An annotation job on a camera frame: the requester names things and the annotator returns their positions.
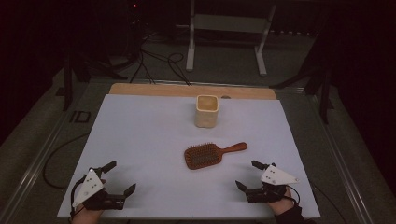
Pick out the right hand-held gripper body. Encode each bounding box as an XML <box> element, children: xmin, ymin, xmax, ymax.
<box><xmin>245</xmin><ymin>164</ymin><xmax>300</xmax><ymax>204</ymax></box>

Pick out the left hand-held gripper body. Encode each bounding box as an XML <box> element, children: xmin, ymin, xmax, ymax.
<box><xmin>71</xmin><ymin>167</ymin><xmax>126</xmax><ymax>211</ymax></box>

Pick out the brown wooden hairbrush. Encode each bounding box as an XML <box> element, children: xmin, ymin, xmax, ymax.
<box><xmin>183</xmin><ymin>141</ymin><xmax>248</xmax><ymax>171</ymax></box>

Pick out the cream square cup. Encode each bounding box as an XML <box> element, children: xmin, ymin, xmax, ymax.
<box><xmin>194</xmin><ymin>94</ymin><xmax>219</xmax><ymax>129</ymax></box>

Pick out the person's right hand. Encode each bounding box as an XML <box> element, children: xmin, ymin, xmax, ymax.
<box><xmin>267</xmin><ymin>188</ymin><xmax>296</xmax><ymax>217</ymax></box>

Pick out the person's left hand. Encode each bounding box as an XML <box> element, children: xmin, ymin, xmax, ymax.
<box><xmin>70</xmin><ymin>203</ymin><xmax>106</xmax><ymax>224</ymax></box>

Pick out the white table mat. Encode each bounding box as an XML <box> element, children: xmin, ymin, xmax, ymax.
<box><xmin>57</xmin><ymin>93</ymin><xmax>321</xmax><ymax>218</ymax></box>

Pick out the black stand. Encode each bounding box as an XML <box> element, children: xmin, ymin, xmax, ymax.
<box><xmin>55</xmin><ymin>52</ymin><xmax>129</xmax><ymax>112</ymax></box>
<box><xmin>270</xmin><ymin>31</ymin><xmax>336</xmax><ymax>125</ymax></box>

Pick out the white metal stand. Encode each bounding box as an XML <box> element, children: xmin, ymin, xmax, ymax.
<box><xmin>185</xmin><ymin>0</ymin><xmax>277</xmax><ymax>77</ymax></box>

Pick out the black device with red light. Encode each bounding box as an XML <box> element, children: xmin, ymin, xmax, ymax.
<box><xmin>125</xmin><ymin>0</ymin><xmax>145</xmax><ymax>60</ymax></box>

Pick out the left hand-held gripper cable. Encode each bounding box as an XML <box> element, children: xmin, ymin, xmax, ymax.
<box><xmin>68</xmin><ymin>178</ymin><xmax>86</xmax><ymax>219</ymax></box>

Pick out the hand-held gripper cable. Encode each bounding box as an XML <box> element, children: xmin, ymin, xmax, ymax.
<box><xmin>68</xmin><ymin>178</ymin><xmax>86</xmax><ymax>219</ymax></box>
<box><xmin>286</xmin><ymin>185</ymin><xmax>302</xmax><ymax>206</ymax></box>

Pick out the right hand-held gripper cable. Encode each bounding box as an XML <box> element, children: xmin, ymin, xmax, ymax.
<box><xmin>286</xmin><ymin>185</ymin><xmax>302</xmax><ymax>206</ymax></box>

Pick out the black floor cable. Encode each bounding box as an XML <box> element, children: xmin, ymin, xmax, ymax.
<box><xmin>42</xmin><ymin>133</ymin><xmax>92</xmax><ymax>190</ymax></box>
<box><xmin>311</xmin><ymin>182</ymin><xmax>348</xmax><ymax>224</ymax></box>

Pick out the bundle of black cables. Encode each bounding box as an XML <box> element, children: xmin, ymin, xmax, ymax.
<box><xmin>129</xmin><ymin>29</ymin><xmax>192</xmax><ymax>87</ymax></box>

